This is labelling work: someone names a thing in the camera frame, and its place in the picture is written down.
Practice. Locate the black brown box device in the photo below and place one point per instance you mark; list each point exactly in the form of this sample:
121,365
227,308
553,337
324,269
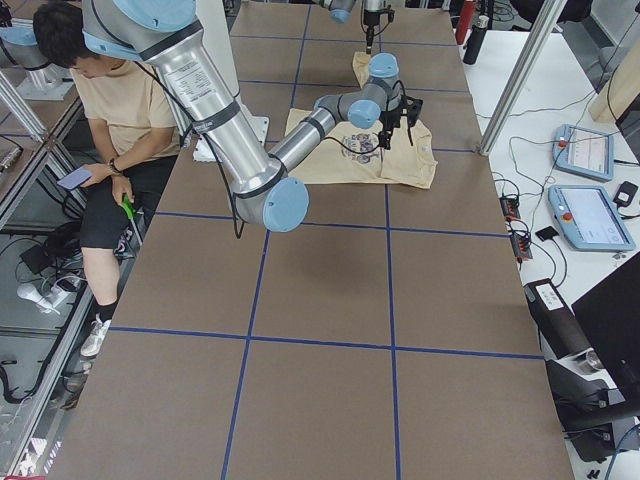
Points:
555,319

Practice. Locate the black monitor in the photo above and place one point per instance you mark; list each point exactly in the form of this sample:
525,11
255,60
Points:
608,315

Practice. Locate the black water bottle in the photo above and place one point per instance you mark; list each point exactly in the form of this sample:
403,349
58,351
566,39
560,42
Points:
475,40

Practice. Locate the near blue teach pendant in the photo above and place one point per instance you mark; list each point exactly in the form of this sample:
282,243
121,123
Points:
588,219

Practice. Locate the blue teach pendant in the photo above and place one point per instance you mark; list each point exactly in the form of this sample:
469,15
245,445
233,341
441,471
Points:
584,152
588,219

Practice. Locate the person in beige shirt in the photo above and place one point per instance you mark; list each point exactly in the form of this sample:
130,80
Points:
135,135

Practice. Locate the far blue teach pendant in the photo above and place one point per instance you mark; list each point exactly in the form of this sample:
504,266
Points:
584,152

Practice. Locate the aluminium frame post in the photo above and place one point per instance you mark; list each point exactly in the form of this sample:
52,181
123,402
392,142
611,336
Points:
536,40

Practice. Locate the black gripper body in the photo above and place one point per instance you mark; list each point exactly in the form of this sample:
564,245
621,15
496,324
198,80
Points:
391,117
371,16

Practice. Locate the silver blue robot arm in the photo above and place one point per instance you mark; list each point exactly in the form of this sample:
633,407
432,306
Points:
168,35
374,16

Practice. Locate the cream long-sleeve graphic shirt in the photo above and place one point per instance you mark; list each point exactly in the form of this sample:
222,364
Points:
337,140

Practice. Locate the purple smartphone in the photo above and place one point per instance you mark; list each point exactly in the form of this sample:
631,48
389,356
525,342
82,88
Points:
74,179

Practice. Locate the red cylinder bottle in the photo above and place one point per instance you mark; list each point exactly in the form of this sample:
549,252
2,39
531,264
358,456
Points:
465,19

